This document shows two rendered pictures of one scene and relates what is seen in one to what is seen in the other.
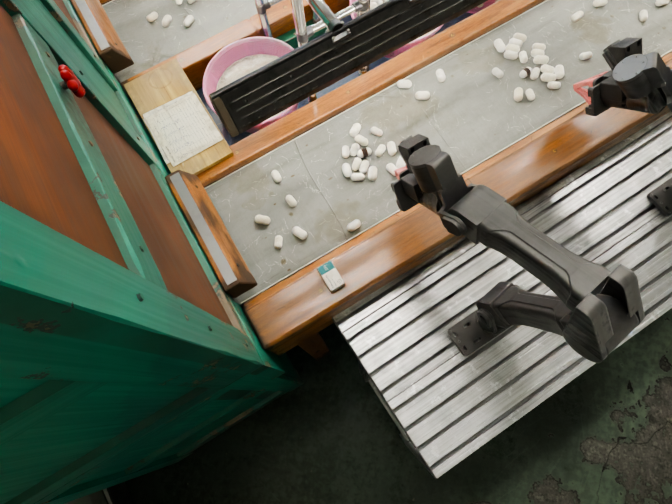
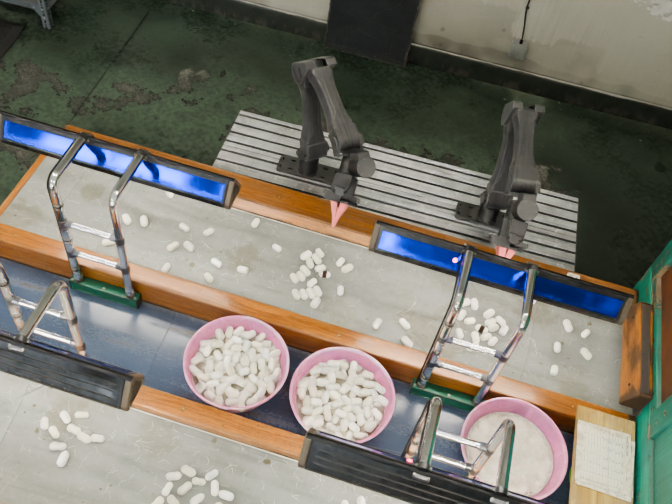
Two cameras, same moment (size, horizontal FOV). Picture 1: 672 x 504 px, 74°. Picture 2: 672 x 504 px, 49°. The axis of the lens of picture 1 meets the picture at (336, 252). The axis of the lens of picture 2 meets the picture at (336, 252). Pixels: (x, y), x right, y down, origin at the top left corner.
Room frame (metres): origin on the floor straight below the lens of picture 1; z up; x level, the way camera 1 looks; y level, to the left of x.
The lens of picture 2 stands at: (1.74, 0.05, 2.42)
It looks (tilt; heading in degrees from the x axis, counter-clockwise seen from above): 52 degrees down; 209
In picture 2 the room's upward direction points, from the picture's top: 11 degrees clockwise
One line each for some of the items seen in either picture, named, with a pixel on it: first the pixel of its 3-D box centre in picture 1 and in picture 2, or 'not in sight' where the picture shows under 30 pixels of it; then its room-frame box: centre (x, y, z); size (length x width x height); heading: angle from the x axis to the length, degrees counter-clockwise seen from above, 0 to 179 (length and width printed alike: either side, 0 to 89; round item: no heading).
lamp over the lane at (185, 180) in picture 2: not in sight; (116, 154); (0.95, -1.04, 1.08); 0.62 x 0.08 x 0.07; 111
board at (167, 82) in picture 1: (177, 118); (602, 474); (0.72, 0.33, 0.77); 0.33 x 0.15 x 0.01; 21
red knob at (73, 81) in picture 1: (70, 82); not in sight; (0.44, 0.30, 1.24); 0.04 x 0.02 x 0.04; 21
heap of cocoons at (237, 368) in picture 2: not in sight; (237, 370); (1.06, -0.54, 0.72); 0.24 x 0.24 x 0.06
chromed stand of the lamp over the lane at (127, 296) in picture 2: not in sight; (109, 223); (1.03, -1.01, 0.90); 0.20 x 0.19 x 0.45; 111
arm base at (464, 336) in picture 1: (495, 317); (489, 210); (0.11, -0.32, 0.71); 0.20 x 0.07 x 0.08; 113
